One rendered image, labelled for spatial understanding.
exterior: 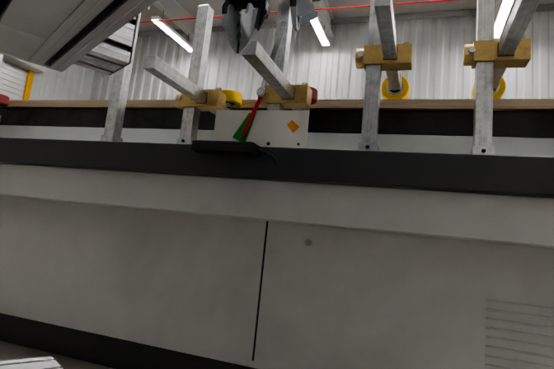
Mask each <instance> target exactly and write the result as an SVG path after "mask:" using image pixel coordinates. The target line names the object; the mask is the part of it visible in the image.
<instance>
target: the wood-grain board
mask: <svg viewBox="0 0 554 369"><path fill-rule="evenodd" d="M109 101H110V100H9V103H8V106H0V108H67V109H108V106H109ZM256 102H257V100H242V105H241V106H239V107H233V108H232V109H230V110H253V108H254V106H255V104H256ZM125 108H126V109H178V108H177V106H176V100H127V102H126V107H125ZM363 108H364V99H326V100H317V103H316V104H313V105H311V108H310V110H363ZM379 110H474V99H380V103H379ZM493 110H507V111H554V99H493Z"/></svg>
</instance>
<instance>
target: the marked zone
mask: <svg viewBox="0 0 554 369"><path fill-rule="evenodd" d="M250 115H251V113H249V114H248V116H247V117H246V118H245V120H244V121H243V122H242V124H241V126H240V127H239V128H238V130H237V131H236V132H235V133H234V135H233V136H232V137H233V138H235V139H236V140H238V141H239V142H245V141H246V139H247V136H248V134H249V132H250V129H251V126H252V123H253V120H254V118H255V115H254V117H253V120H252V121H251V124H250V126H249V128H248V130H247V132H246V135H245V136H244V137H243V138H242V140H241V136H242V131H243V129H244V128H245V126H246V123H247V120H248V119H249V117H250Z"/></svg>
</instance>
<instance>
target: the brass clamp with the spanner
mask: <svg viewBox="0 0 554 369"><path fill-rule="evenodd" d="M292 86H293V87H294V94H293V99H282V98H281V97H280V96H279V95H278V94H277V93H276V91H275V90H274V89H273V88H272V87H271V86H270V85H266V86H265V89H266V90H267V96H266V97H265V98H262V100H261V102H260V106H267V104H281V105H282V106H283V107H284V109H310V108H311V102H312V90H311V88H310V87H309V85H308V84H302V85H292Z"/></svg>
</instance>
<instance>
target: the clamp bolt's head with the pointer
mask: <svg viewBox="0 0 554 369"><path fill-rule="evenodd" d="M263 93H264V89H262V88H259V89H258V90H257V94H258V95H262V94H263ZM266 96H267V91H266V95H265V96H264V97H259V98H258V100H257V102H256V104H255V106H254V108H253V111H252V112H251V115H250V117H249V119H248V120H247V123H246V126H245V128H244V129H243V131H242V136H241V140H242V138H243V137H244V136H245V135H246V132H247V130H248V128H249V126H250V124H251V121H252V120H253V117H254V115H255V113H256V111H257V109H258V106H259V104H260V102H261V100H262V98H265V97H266Z"/></svg>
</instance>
